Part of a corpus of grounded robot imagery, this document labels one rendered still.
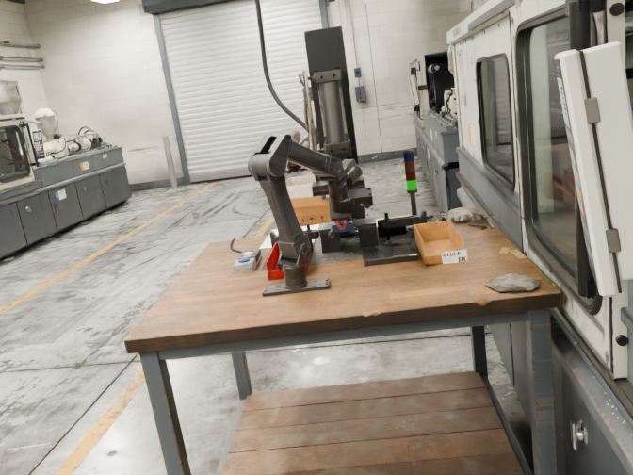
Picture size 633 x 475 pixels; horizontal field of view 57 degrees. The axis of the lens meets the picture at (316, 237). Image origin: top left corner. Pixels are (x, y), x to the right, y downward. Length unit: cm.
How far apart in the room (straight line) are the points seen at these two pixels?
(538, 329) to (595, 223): 66
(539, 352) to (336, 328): 52
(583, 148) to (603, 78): 10
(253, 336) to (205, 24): 1037
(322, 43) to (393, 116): 918
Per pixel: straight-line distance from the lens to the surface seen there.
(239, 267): 199
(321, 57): 208
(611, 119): 97
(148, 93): 1210
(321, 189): 202
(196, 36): 1173
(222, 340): 156
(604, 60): 96
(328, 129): 201
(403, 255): 186
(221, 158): 1168
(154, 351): 162
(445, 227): 204
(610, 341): 131
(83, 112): 1268
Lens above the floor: 146
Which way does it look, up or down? 14 degrees down
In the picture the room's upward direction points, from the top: 8 degrees counter-clockwise
